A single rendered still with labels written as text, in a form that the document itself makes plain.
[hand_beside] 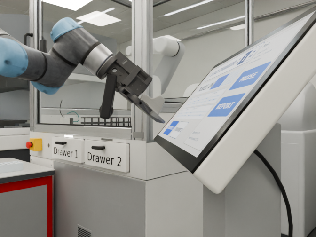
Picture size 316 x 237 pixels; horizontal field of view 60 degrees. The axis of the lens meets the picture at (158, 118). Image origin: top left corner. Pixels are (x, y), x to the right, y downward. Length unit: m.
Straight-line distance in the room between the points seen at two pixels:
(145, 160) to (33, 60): 0.55
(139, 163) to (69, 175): 0.52
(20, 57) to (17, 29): 1.64
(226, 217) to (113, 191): 0.69
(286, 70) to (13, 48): 0.50
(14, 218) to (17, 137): 0.81
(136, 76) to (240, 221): 0.41
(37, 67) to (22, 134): 1.57
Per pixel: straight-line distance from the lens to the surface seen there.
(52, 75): 0.72
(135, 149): 1.05
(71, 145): 1.40
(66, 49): 0.73
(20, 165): 1.58
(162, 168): 1.09
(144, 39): 1.05
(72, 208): 1.49
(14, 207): 1.52
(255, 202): 0.60
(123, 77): 0.72
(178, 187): 1.19
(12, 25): 2.28
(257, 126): 0.38
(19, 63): 0.64
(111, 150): 1.14
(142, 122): 1.03
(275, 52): 0.46
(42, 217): 1.60
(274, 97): 0.39
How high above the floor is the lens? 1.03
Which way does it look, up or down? level
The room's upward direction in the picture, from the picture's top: straight up
